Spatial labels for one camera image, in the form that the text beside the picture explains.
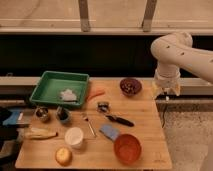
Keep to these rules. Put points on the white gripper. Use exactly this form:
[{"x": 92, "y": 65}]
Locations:
[{"x": 166, "y": 80}]

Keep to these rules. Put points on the dark grape bunch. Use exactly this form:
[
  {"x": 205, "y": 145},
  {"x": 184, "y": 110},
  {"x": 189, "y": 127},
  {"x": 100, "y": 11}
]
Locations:
[{"x": 129, "y": 88}]

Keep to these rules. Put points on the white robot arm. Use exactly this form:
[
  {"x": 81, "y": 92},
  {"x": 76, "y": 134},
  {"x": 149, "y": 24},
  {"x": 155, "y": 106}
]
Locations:
[{"x": 174, "y": 52}]

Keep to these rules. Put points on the white paper cup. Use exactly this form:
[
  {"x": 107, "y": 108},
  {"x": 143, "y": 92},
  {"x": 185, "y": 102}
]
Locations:
[{"x": 74, "y": 137}]

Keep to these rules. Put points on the dark purple bowl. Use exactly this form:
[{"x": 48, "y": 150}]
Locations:
[{"x": 134, "y": 81}]

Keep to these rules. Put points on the orange carrot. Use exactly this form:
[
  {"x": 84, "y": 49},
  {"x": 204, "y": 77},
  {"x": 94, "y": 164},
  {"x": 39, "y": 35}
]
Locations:
[{"x": 94, "y": 94}]

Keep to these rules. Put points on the small metal clip object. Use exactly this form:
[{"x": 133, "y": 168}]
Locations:
[{"x": 103, "y": 107}]

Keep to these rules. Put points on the orange plastic bowl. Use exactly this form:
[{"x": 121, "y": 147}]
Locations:
[{"x": 127, "y": 149}]

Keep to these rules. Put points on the blue sponge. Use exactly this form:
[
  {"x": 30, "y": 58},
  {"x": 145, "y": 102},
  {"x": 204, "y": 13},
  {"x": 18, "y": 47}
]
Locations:
[{"x": 109, "y": 131}]

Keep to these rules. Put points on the metal spoon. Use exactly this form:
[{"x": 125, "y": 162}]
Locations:
[{"x": 85, "y": 117}]

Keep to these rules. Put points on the green plastic tray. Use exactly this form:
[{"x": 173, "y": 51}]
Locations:
[{"x": 51, "y": 84}]

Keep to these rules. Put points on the peeled banana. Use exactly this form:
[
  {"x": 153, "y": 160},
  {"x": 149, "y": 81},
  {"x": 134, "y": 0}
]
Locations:
[{"x": 37, "y": 133}]

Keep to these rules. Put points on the blue black device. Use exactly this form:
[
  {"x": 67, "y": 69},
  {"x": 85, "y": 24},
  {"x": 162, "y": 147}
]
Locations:
[{"x": 12, "y": 117}]

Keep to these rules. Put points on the black handled tool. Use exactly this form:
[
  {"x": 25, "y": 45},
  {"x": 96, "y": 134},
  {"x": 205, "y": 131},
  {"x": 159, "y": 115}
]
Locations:
[{"x": 120, "y": 120}]

